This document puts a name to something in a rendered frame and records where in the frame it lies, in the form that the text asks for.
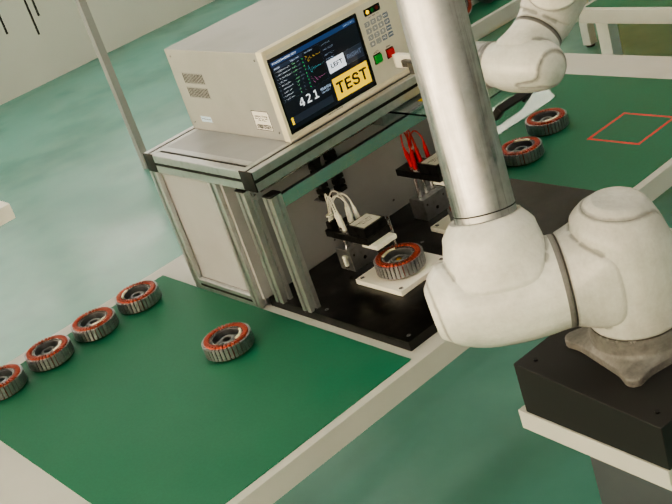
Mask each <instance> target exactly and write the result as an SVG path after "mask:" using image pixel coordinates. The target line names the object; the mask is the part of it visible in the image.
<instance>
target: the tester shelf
mask: <svg viewBox="0 0 672 504"><path fill-rule="evenodd" d="M418 94H420V89H419V88H418V84H417V81H416V77H415V75H414V74H411V73H408V74H406V75H405V76H403V77H401V78H400V79H398V80H396V81H395V82H393V83H391V84H390V85H388V86H386V87H385V88H383V89H381V90H380V91H378V92H376V93H374V94H373V95H371V96H369V97H368V98H366V99H364V100H363V101H361V102H359V103H358V104H356V105H354V106H353V107H351V108H349V109H348V110H346V111H344V112H343V113H341V114H339V115H337V116H336V117H334V118H332V119H331V120H329V121H327V122H326V123H324V124H322V125H321V126H319V127H317V128H316V129H314V130H312V131H311V132H309V133H307V134H306V135H304V136H302V137H300V138H299V139H297V140H295V141H294V142H292V143H290V142H286V141H281V140H274V139H267V138H260V137H253V136H246V135H239V134H232V133H225V132H218V131H211V130H204V129H196V128H194V127H193V126H192V127H190V128H188V129H186V130H184V131H183V132H181V133H179V134H177V135H175V136H174V137H172V138H170V139H168V140H166V141H164V142H163V143H161V144H159V145H157V146H155V147H154V148H152V149H150V150H148V151H146V152H145V153H142V154H143V156H144V159H145V161H146V164H147V166H148V169H149V171H153V172H158V173H164V174H169V175H174V176H179V177H184V178H189V179H194V180H198V181H203V182H208V183H213V184H218V185H223V186H228V187H232V188H237V189H242V190H246V191H250V192H255V193H258V192H259V191H261V190H263V189H264V188H266V187H268V186H269V185H271V184H272V183H274V182H276V181H277V180H279V179H281V178H282V177H284V176H286V175H287V174H289V173H290V172H292V171H294V170H295V169H297V168H299V167H300V166H302V165H304V164H305V163H307V162H308V161H310V160H312V159H313V158H315V157H317V156H318V155H320V154H322V153H323V152H325V151H326V150H328V149H330V148H331V147H333V146H335V145H336V144H338V143H340V142H341V141H343V140H344V139H346V138H348V137H349V136H351V135H353V134H354V133H356V132H358V131H359V130H361V129H362V128H364V127H366V126H367V125H369V124H371V123H372V122H374V121H375V120H377V119H379V118H380V117H382V116H384V115H385V114H387V113H389V112H390V111H392V110H393V109H395V108H397V107H398V106H400V105H402V104H403V103H405V102H407V101H408V100H410V99H411V98H413V97H415V96H416V95H418Z"/></svg>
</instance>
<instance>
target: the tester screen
mask: <svg viewBox="0 0 672 504"><path fill-rule="evenodd" d="M358 43H361V39H360V36H359V33H358V29H357V26H356V23H355V19H354V18H353V19H351V20H349V21H347V22H345V23H343V24H341V25H340V26H338V27H336V28H334V29H332V30H330V31H329V32H327V33H325V34H323V35H321V36H319V37H317V38H316V39H314V40H312V41H310V42H308V43H306V44H305V45H303V46H301V47H299V48H297V49H295V50H293V51H292V52H290V53H288V54H286V55H284V56H282V57H280V58H279V59H277V60H275V61H273V62H271V63H270V66H271V69H272V71H273V74H274V77H275V80H276V83H277V86H278V89H279V92H280V95H281V98H282V101H283V104H284V107H285V110H286V112H287V115H288V118H289V121H290V124H291V127H292V130H295V129H296V128H298V127H300V126H301V125H303V124H305V123H306V122H308V121H310V120H312V119H313V118H315V117H317V116H318V115H320V114H322V113H323V112H325V111H327V110H329V109H330V108H332V107H334V106H335V105H337V104H339V103H341V102H342V101H344V100H346V99H347V98H349V97H351V96H352V95H354V94H356V93H358V92H359V91H361V90H363V89H364V88H366V87H368V86H369V85H371V84H373V83H374V82H373V79H372V82H370V83H368V84H367V85H365V86H363V87H361V88H360V89H358V90H356V91H355V92H353V93H351V94H350V95H348V96H346V97H344V98H343V99H341V100H339V101H338V98H337V95H336V92H335V89H334V86H333V83H332V79H334V78H336V77H337V76H339V75H341V74H343V73H344V72H346V71H348V70H350V69H351V68H353V67H355V66H357V65H358V64H360V63H362V62H364V61H365V60H366V61H367V59H366V56H365V52H364V49H363V46H362V43H361V46H362V49H363V53H364V56H362V57H360V58H358V59H357V60H355V61H353V62H351V63H350V64H348V65H346V66H344V67H342V68H341V69H339V70H337V71H335V72H334V73H332V74H330V72H329V69H328V66H327V63H326V61H328V60H330V59H331V58H333V57H335V56H337V55H339V54H340V53H342V52H344V51H346V50H347V49H349V48H351V47H353V46H355V45H356V44H358ZM317 87H318V90H319V93H320V96H321V98H319V99H318V100H316V101H314V102H312V103H311V104H309V105H307V106H305V107H304V108H302V109H300V107H299V104H298V101H297V99H298V98H300V97H301V96H303V95H305V94H307V93H308V92H310V91H312V90H314V89H315V88H317ZM331 95H332V96H333V99H334V102H332V103H331V104H329V105H327V106H326V107H324V108H322V109H320V110H319V111H317V112H315V113H314V114H312V115H310V116H309V117H307V118H305V119H303V120H302V121H300V122H298V123H297V124H295V125H293V123H292V120H291V118H293V117H294V116H296V115H298V114H300V113H301V112H303V111H305V110H307V109H308V108H310V107H312V106H313V105H315V104H317V103H319V102H320V101H322V100H324V99H325V98H327V97H329V96H331Z"/></svg>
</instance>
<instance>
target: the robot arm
mask: <svg viewBox="0 0 672 504"><path fill-rule="evenodd" d="M586 1H587V0H521V2H520V10H519V13H518V15H517V17H516V19H515V21H514V23H513V24H512V25H511V27H510V28H509V29H508V30H507V31H506V32H505V33H504V34H503V35H502V36H501V37H500V38H499V39H498V40H497V41H476V42H475V39H474V35H473V31H472V27H471V23H470V19H469V15H468V11H467V7H466V3H465V0H396V4H397V8H398V12H399V16H400V20H401V23H402V27H403V31H404V35H405V39H406V42H407V46H408V50H409V53H401V52H396V53H395V54H393V55H392V57H393V61H394V64H395V67H396V68H409V72H410V73H411V74H414V75H415V77H416V81H417V84H418V88H419V89H420V93H421V97H422V101H423V104H424V108H425V112H426V116H427V120H428V123H429V127H430V131H431V135H432V139H433V143H434V146H435V150H436V154H437V158H438V162H439V166H440V169H441V173H442V177H443V181H444V185H445V188H446V192H447V196H448V200H449V204H450V208H451V211H452V215H453V219H454V220H453V221H452V222H450V223H449V225H448V227H447V229H446V231H445V233H444V235H443V238H442V247H443V261H442V262H439V263H436V264H434V265H433V266H432V267H431V269H430V271H429V273H428V275H427V277H426V283H425V286H424V295H425V298H426V301H427V304H428V307H429V309H430V312H431V315H432V317H433V320H434V323H435V325H436V328H437V330H438V332H439V335H440V337H441V338H442V339H443V340H446V341H449V342H452V343H455V344H457V345H460V346H465V347H473V348H494V347H503V346H509V345H515V344H520V343H524V342H528V341H533V340H536V339H540V338H544V337H547V336H550V335H553V334H556V333H559V332H561V331H564V330H567V329H570V328H574V327H582V328H579V329H576V330H574V331H571V332H569V333H568V334H567V335H566V336H565V342H566V346H567V347H568V348H571V349H574V350H577V351H580V352H582V353H583V354H585V355H586V356H588V357H590V358H591V359H593V360H594V361H596V362H597V363H599V364H600V365H602V366H603V367H605V368H606V369H608V370H610V371H611V372H613V373H614V374H616V375H617V376H619V377H620V378H621V379H622V381H623V382H624V384H625V385H626V386H628V387H632V388H635V387H639V386H642V385H643V384H644V383H645V382H646V381H647V380H648V379H649V378H650V377H651V376H653V375H654V374H656V373H657V372H659V371H661V370H662V369H664V368H666V367H667V366H669V365H671V364H672V231H671V230H670V228H669V226H668V224H667V223H666V221H665V219H664V217H663V216H662V214H661V213H660V211H659V210H658V208H657V207H656V206H655V205H654V203H653V202H652V201H651V200H650V199H649V198H648V197H647V196H646V195H645V194H644V193H642V192H641V191H639V190H637V189H634V188H630V187H622V186H616V187H608V188H603V189H600V190H598V191H596V192H594V193H592V194H591V195H589V196H587V197H585V198H584V199H582V200H581V201H580V202H579V203H578V204H577V205H576V206H575V208H574V209H573V210H572V212H571V213H570V215H569V218H568V223H566V224H565V225H563V226H562V227H560V228H559V229H557V230H556V231H554V232H553V233H551V234H547V235H543V233H542V231H541V229H540V227H539V225H538V223H537V221H536V219H535V217H534V216H533V215H532V214H531V213H530V212H528V211H527V210H526V209H524V208H523V207H521V206H520V205H516V203H515V199H514V195H513V191H512V187H511V183H510V179H509V175H508V171H507V167H506V163H505V159H504V155H503V151H502V147H501V143H500V139H499V135H498V131H497V127H496V123H495V119H494V115H493V111H492V107H491V103H490V99H489V95H488V91H487V87H492V88H493V87H495V88H498V89H500V90H502V91H507V92H514V93H533V92H541V91H545V90H548V89H551V88H553V87H555V86H557V85H558V84H559V83H560V82H561V81H562V79H563V77H564V75H565V73H566V68H567V60H566V57H565V54H564V53H563V51H562V50H561V48H560V45H561V43H562V42H563V40H564V39H565V38H566V37H567V36H568V34H569V33H570V31H571V30H572V28H573V26H574V25H575V23H576V21H577V19H578V18H579V16H580V14H581V12H582V10H583V8H584V6H585V4H586Z"/></svg>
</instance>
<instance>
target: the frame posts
mask: <svg viewBox="0 0 672 504"><path fill-rule="evenodd" d="M235 193H236V196H237V198H238V201H239V204H240V206H241V209H242V212H243V214H244V217H245V220H246V222H247V225H248V228H249V230H250V233H251V236H252V238H253V241H254V244H255V246H256V249H257V252H258V254H259V257H260V260H261V262H262V265H263V268H264V270H265V273H266V276H267V278H268V281H269V284H270V286H271V289H272V292H273V294H274V297H275V300H276V302H281V303H282V304H285V303H286V302H287V300H288V299H289V300H291V299H292V298H293V295H292V292H291V290H290V287H289V284H288V281H287V279H286V276H285V273H284V270H283V268H282V265H281V262H280V259H279V257H278V254H277V251H276V249H275V246H274V243H273V240H272V238H271V235H270V232H269V229H268V227H267V224H266V221H265V218H264V216H263V213H262V210H261V207H260V205H259V202H258V200H255V199H253V197H252V196H251V194H250V193H251V192H250V191H246V190H242V189H236V190H235ZM262 198H263V201H264V204H265V207H266V209H267V212H268V215H269V218H270V220H271V223H272V226H273V229H274V231H275V234H276V237H277V240H278V242H279V245H280V248H281V251H282V253H283V256H284V259H285V262H286V264H287V267H288V270H289V273H290V275H291V278H292V281H293V284H294V286H295V289H296V292H297V295H298V297H299V300H300V303H301V306H302V308H303V311H307V310H308V312H309V313H312V312H314V311H315V308H317V309H318V308H319V307H321V305H320V302H319V299H318V296H317V293H316V290H315V288H314V285H313V282H312V279H311V276H310V274H309V271H308V268H307V265H306V262H305V260H304V257H303V254H302V251H301V248H300V245H299V243H298V240H297V237H296V234H295V231H294V229H293V226H292V223H291V220H290V217H289V214H288V212H287V209H286V206H285V203H284V200H283V198H282V195H281V191H277V190H271V191H269V192H267V193H266V194H264V195H263V196H262Z"/></svg>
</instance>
